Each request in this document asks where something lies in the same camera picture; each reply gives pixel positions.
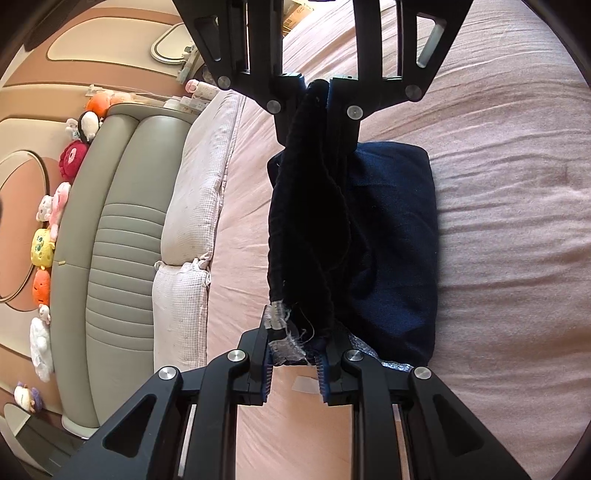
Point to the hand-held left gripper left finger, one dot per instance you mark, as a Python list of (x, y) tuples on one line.
[(266, 378)]

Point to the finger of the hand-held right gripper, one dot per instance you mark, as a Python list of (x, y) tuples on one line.
[(288, 92), (344, 99)]

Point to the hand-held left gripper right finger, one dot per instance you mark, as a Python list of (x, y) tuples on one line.
[(323, 378)]

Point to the navy shorts with white stripes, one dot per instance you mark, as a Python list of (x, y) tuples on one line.
[(392, 230)]

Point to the cardboard box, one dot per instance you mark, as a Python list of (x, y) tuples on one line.
[(295, 14)]

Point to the pink water bottle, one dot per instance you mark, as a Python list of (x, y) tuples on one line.
[(201, 88)]

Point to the pale pink checked pillow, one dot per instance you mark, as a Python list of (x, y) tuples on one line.
[(198, 184), (180, 314)]

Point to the arched vanity mirror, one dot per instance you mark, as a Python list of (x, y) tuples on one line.
[(171, 44)]

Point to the pink bed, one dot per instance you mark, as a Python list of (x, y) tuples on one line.
[(508, 184)]

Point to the orange plush toy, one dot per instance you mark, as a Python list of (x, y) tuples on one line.
[(41, 286), (100, 105)]

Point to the black and white plush toy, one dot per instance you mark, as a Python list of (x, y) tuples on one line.
[(85, 125)]

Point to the grey padded headboard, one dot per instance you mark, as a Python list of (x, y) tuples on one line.
[(120, 230)]

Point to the magenta plush toy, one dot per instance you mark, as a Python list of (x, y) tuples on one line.
[(74, 159)]

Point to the large white plush toy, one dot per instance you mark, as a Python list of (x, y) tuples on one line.
[(41, 346)]

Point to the small white plush toy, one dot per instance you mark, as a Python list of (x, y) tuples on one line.
[(44, 314)]

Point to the glass display cabinet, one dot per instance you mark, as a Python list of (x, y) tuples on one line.
[(41, 443)]

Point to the purple-haired plush toy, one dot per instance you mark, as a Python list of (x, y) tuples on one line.
[(27, 397)]

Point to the pink and white plush toy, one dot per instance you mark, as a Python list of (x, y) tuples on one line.
[(55, 205)]

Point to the yellow plush toy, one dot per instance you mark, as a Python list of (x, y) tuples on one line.
[(42, 247)]

